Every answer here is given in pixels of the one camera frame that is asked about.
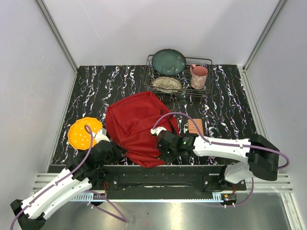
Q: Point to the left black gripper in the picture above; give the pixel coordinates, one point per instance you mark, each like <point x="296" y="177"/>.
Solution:
<point x="119" y="153"/>

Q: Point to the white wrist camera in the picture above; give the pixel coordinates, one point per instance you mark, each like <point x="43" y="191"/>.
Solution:
<point x="157" y="130"/>
<point x="101" y="136"/>

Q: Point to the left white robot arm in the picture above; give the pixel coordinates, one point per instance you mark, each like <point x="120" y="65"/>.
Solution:
<point x="84" y="172"/>

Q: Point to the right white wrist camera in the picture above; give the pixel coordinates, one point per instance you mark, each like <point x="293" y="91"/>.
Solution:
<point x="157" y="130"/>

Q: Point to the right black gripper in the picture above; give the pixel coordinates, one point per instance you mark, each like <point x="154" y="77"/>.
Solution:
<point x="168" y="159"/>

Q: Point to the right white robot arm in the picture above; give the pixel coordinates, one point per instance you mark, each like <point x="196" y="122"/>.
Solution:
<point x="255" y="157"/>

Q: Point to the orange plastic plate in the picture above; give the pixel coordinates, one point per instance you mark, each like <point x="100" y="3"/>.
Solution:
<point x="78" y="137"/>

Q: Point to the pink leather wallet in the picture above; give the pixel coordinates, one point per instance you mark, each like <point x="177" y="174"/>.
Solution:
<point x="195" y="128"/>

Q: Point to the speckled beige plate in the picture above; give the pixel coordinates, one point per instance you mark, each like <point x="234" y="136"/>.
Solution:
<point x="167" y="84"/>

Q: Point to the teal ceramic plate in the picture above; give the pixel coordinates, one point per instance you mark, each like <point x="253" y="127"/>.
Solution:
<point x="168" y="62"/>

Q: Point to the pink patterned mug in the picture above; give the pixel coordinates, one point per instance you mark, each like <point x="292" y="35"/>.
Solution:
<point x="198" y="76"/>

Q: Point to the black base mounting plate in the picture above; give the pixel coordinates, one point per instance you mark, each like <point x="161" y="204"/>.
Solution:
<point x="200" y="177"/>

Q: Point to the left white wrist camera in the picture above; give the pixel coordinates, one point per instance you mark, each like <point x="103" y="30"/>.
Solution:
<point x="101" y="136"/>

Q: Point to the black wire dish rack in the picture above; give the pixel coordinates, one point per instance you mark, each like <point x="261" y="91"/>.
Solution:
<point x="149" y="74"/>

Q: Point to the red student backpack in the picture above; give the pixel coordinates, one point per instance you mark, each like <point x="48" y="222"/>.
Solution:
<point x="129" y="123"/>

